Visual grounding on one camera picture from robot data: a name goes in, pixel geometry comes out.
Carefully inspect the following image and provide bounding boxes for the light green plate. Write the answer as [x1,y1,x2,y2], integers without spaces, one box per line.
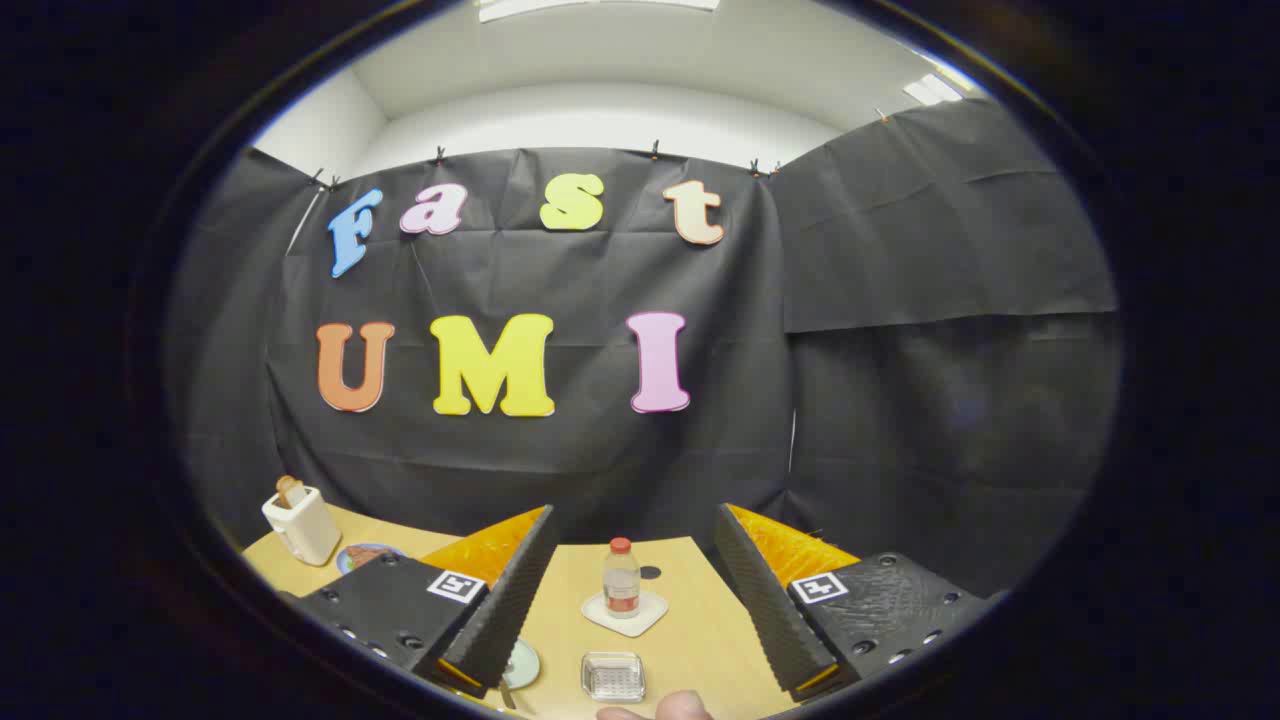
[500,640,542,691]

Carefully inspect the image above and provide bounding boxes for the metal wire basket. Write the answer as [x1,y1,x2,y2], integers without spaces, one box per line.
[581,652,646,703]

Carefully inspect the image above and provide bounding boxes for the white toaster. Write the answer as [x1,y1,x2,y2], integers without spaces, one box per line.
[262,485,342,567]

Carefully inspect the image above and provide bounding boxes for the long ceiling light panel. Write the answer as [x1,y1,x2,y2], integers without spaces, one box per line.
[477,0,721,23]

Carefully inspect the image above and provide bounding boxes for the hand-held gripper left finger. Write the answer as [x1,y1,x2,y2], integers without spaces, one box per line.
[297,505,558,699]

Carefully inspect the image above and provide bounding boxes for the white square coaster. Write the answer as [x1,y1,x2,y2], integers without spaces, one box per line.
[581,590,669,638]

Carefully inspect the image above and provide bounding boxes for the clear bottle red cap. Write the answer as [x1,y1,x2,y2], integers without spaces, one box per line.
[603,537,642,619]

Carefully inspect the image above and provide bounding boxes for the small ceiling light panel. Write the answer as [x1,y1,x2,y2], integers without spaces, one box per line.
[903,73,963,107]

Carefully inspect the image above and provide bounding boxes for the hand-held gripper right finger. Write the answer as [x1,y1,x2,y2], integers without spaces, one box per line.
[714,503,991,703]

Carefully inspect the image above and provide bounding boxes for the blue plate with food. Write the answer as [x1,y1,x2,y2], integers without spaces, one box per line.
[336,543,407,576]

